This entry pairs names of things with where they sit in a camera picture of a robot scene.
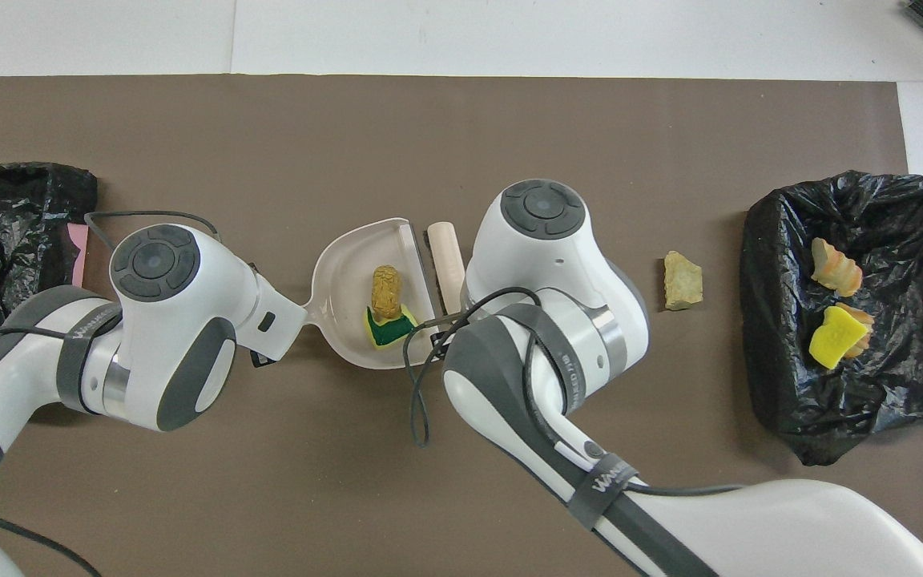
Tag large yellow sponge chunk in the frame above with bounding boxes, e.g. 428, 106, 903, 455
808, 305, 871, 370

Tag beige hand brush black bristles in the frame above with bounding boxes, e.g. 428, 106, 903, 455
397, 222, 469, 321

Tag left black trash bag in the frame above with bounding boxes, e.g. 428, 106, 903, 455
0, 163, 99, 365

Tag orange brown sponge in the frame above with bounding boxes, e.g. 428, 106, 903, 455
371, 265, 404, 319

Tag brown table mat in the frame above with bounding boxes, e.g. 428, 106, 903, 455
0, 75, 923, 577

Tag right black trash bag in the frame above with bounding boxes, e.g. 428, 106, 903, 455
740, 170, 923, 466

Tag black trash bag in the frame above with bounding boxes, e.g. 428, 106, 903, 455
0, 163, 99, 365
740, 170, 923, 466

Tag beige plastic dustpan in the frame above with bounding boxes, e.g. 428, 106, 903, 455
304, 217, 440, 370

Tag pale yellow sponge chunk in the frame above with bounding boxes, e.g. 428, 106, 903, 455
663, 251, 704, 311

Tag yellow and green sponge piece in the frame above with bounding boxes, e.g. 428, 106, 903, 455
365, 305, 420, 349

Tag bread chunk with orange crust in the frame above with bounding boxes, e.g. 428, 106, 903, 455
834, 301, 877, 359
810, 237, 864, 297

